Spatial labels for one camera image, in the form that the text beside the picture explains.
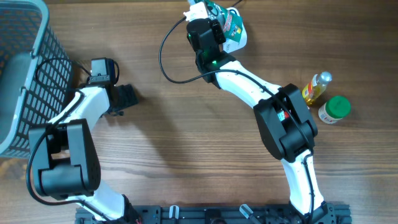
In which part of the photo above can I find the green 3M product package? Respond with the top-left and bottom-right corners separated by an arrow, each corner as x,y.
205,0 -> 243,42

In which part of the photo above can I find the green lid white jar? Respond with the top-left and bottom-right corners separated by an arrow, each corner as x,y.
318,96 -> 351,124

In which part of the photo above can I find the yellow liquid bottle silver cap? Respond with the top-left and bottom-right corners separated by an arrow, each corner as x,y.
302,72 -> 332,106

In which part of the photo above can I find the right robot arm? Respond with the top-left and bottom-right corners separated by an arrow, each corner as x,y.
187,19 -> 325,223

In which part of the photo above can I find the grey plastic mesh basket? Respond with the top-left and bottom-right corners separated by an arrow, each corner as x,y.
1,1 -> 74,159

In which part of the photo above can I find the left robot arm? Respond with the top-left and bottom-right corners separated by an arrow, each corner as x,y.
25,57 -> 142,223

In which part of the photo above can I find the white barcode scanner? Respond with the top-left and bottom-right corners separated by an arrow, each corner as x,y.
223,7 -> 248,53

